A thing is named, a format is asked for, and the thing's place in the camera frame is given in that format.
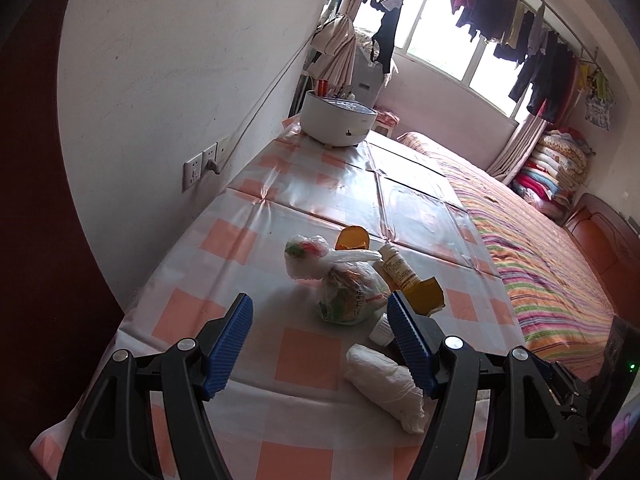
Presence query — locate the bed with striped sheet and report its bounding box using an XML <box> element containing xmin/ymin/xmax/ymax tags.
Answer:
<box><xmin>397</xmin><ymin>131</ymin><xmax>621</xmax><ymax>381</ymax></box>

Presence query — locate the white wall socket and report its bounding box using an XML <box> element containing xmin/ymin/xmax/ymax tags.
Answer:
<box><xmin>182</xmin><ymin>142</ymin><xmax>219</xmax><ymax>192</ymax></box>

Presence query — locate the white bottle cap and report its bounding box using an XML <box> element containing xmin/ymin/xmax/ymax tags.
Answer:
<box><xmin>370</xmin><ymin>312</ymin><xmax>398</xmax><ymax>346</ymax></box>

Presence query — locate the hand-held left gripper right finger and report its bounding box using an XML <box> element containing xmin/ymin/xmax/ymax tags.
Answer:
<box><xmin>386</xmin><ymin>291</ymin><xmax>591</xmax><ymax>480</ymax></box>

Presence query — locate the grey air cooler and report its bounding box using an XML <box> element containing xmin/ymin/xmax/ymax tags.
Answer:
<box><xmin>345</xmin><ymin>47</ymin><xmax>388</xmax><ymax>106</ymax></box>

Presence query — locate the clear bag of wrappers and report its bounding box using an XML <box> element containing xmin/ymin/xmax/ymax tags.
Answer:
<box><xmin>317</xmin><ymin>259</ymin><xmax>392</xmax><ymax>324</ymax></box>

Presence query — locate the black hanging garment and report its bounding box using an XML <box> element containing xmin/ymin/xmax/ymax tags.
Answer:
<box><xmin>372</xmin><ymin>5</ymin><xmax>403</xmax><ymax>76</ymax></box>

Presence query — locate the striped tied curtain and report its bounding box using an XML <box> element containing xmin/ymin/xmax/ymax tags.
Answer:
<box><xmin>305</xmin><ymin>0</ymin><xmax>376</xmax><ymax>88</ymax></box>

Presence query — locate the small knotted plastic bag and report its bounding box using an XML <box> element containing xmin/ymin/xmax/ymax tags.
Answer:
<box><xmin>285</xmin><ymin>234</ymin><xmax>383</xmax><ymax>282</ymax></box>

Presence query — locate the pink stool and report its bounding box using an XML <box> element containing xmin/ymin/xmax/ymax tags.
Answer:
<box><xmin>372</xmin><ymin>110</ymin><xmax>401</xmax><ymax>136</ymax></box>

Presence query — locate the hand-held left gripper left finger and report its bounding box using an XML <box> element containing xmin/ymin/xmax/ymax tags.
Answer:
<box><xmin>56</xmin><ymin>292</ymin><xmax>254</xmax><ymax>480</ymax></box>

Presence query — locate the striped straight curtain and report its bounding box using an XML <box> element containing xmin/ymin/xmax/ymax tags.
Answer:
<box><xmin>487</xmin><ymin>115</ymin><xmax>548</xmax><ymax>178</ymax></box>

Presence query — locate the white medicine bottle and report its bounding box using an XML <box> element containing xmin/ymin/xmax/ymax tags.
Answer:
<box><xmin>375</xmin><ymin>242</ymin><xmax>422</xmax><ymax>292</ymax></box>

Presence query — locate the stack of folded quilts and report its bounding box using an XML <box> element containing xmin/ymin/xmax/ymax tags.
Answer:
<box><xmin>512</xmin><ymin>130</ymin><xmax>593</xmax><ymax>216</ymax></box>

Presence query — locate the orange lid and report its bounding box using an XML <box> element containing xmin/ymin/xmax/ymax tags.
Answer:
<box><xmin>334</xmin><ymin>226</ymin><xmax>371</xmax><ymax>252</ymax></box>

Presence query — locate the wooden headboard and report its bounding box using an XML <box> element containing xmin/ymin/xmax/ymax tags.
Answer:
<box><xmin>562</xmin><ymin>192</ymin><xmax>640</xmax><ymax>286</ymax></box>

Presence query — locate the white plastic wrap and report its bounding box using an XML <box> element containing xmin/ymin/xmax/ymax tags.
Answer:
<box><xmin>346</xmin><ymin>344</ymin><xmax>427</xmax><ymax>435</ymax></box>

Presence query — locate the row of hanging clothes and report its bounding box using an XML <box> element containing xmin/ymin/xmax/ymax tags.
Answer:
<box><xmin>435</xmin><ymin>0</ymin><xmax>618</xmax><ymax>131</ymax></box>

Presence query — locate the white round utensil holder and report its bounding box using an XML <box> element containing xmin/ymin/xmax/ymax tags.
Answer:
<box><xmin>299</xmin><ymin>80</ymin><xmax>378</xmax><ymax>148</ymax></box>

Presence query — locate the grey power cable with plug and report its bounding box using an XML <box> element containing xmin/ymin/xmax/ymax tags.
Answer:
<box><xmin>205</xmin><ymin>45</ymin><xmax>313</xmax><ymax>177</ymax></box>

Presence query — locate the yellow cardboard box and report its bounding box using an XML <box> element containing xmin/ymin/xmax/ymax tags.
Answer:
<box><xmin>400</xmin><ymin>276</ymin><xmax>446</xmax><ymax>317</ymax></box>

